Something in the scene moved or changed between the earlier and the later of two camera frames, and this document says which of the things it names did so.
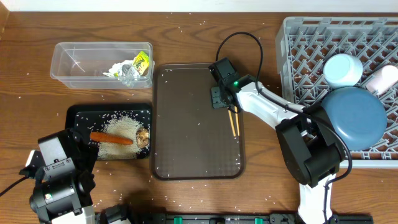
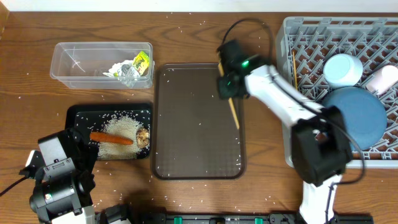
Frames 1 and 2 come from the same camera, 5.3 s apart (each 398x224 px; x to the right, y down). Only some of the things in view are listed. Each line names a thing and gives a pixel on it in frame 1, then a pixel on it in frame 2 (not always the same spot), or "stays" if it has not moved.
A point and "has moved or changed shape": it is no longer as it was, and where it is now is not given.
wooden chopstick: x=232 y=123 has moved or changed shape
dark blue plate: x=358 y=116 stays
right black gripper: x=217 y=102 → x=224 y=92
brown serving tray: x=190 y=140 stays
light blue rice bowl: x=342 y=70 stays
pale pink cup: x=384 y=80 stays
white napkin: x=125 y=68 stays
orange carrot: x=105 y=137 stays
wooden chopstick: x=236 y=110 → x=295 y=70
